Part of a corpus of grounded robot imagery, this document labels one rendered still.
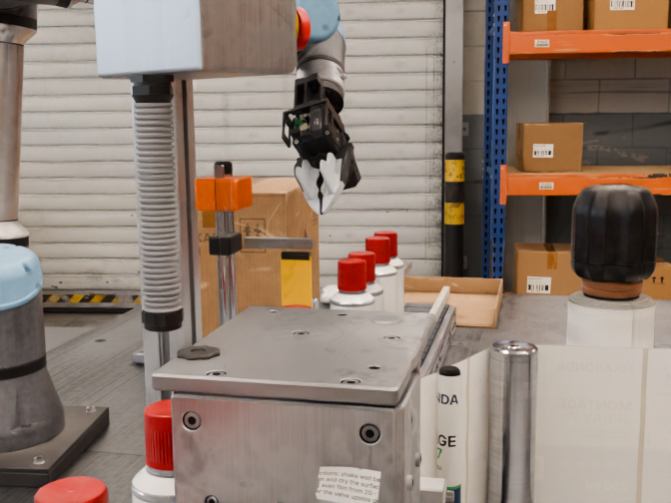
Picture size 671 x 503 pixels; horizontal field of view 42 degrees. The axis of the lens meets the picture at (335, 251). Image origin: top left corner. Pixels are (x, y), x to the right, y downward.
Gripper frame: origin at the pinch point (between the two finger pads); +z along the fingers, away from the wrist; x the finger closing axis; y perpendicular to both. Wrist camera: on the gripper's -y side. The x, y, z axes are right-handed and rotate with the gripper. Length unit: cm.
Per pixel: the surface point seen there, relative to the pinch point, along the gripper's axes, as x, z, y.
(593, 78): 34, -304, -300
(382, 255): 7.8, 8.9, -1.8
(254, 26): 16, 21, 48
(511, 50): 1, -256, -216
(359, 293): 9.1, 21.9, 9.7
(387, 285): 7.6, 12.1, -4.1
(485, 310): 6, -20, -68
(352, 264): 9.4, 19.8, 12.5
